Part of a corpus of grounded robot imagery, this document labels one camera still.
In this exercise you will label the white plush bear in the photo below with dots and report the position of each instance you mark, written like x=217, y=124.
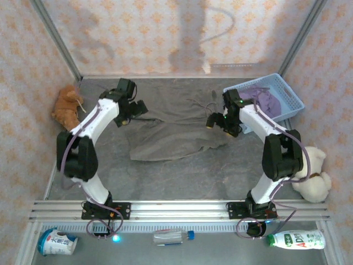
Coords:
x=311, y=179

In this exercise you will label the grey sweatpants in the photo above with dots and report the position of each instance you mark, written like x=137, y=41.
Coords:
x=171, y=138

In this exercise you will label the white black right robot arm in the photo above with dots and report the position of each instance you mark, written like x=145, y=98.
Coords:
x=256, y=118

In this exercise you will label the aluminium frame post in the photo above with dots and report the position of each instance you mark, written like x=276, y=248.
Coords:
x=55, y=36
x=302, y=36

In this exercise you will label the aluminium side rail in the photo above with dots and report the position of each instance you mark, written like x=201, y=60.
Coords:
x=51, y=179
x=288, y=124

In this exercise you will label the purple t-shirt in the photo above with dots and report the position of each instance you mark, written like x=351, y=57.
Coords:
x=268, y=103

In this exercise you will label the aluminium frame bar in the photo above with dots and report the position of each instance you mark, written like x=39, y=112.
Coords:
x=27, y=243
x=332, y=243

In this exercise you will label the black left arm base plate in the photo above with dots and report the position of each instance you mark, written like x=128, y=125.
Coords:
x=124, y=211

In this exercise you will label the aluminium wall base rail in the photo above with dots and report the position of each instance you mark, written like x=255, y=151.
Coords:
x=171, y=76

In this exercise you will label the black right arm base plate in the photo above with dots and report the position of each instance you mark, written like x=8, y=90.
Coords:
x=233, y=211

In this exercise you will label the white yogurt cup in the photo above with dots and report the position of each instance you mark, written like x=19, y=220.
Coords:
x=59, y=244

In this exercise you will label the aluminium mounting rail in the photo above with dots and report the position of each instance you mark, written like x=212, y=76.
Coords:
x=179, y=211

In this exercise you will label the black round device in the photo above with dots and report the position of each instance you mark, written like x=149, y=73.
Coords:
x=255, y=229

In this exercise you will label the blue plastic basket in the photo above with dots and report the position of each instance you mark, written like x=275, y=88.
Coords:
x=286, y=91

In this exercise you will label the clear plastic bottle blue cap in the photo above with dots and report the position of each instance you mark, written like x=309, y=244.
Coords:
x=168, y=238

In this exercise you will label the perforated metal strip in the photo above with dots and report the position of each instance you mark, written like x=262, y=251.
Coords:
x=237, y=65

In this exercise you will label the black controller box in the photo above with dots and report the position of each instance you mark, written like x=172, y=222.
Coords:
x=100, y=231

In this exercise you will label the white milk bottle green cap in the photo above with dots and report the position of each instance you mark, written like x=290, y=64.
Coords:
x=300, y=239

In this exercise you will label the brown plush toy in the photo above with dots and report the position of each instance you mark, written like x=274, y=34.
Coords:
x=66, y=110

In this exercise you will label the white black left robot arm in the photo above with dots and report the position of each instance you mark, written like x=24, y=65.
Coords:
x=102, y=116

